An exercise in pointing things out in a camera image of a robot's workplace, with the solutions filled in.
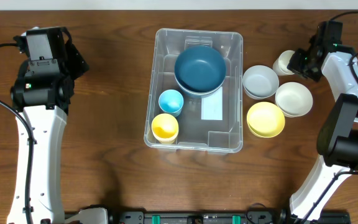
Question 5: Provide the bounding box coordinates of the cream cup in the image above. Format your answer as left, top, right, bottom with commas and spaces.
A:
272, 50, 295, 76

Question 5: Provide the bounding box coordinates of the white small bowl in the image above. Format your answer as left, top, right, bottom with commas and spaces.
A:
275, 82, 313, 118

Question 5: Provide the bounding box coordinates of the grey small bowl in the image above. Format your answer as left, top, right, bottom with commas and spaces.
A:
242, 65, 279, 100

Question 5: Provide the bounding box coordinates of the yellow small bowl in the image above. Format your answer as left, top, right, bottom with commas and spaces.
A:
246, 102, 285, 138

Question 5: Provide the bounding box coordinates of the light blue cup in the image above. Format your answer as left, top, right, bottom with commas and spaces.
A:
158, 90, 184, 117

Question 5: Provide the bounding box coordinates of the dark blue bowl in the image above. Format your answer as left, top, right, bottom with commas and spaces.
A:
175, 79, 224, 98
174, 45, 226, 93

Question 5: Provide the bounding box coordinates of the yellow cup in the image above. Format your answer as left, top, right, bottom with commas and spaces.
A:
158, 139, 176, 144
152, 113, 179, 141

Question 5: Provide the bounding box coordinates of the pink cup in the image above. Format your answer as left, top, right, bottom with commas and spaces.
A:
153, 132, 178, 141

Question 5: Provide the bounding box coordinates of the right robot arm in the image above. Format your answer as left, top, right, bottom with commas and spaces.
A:
281, 20, 358, 223

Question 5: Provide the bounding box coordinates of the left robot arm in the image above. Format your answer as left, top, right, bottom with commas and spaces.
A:
7, 27, 109, 223

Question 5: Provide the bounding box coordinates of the white label in bin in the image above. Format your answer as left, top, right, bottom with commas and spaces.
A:
201, 87, 223, 121

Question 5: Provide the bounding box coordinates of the clear plastic storage bin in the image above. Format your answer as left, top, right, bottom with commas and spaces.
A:
144, 28, 243, 154

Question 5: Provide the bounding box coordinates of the left black cable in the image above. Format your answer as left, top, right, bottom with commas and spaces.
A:
0, 42, 35, 224

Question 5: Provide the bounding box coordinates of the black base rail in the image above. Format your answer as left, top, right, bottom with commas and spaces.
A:
63, 207, 351, 224

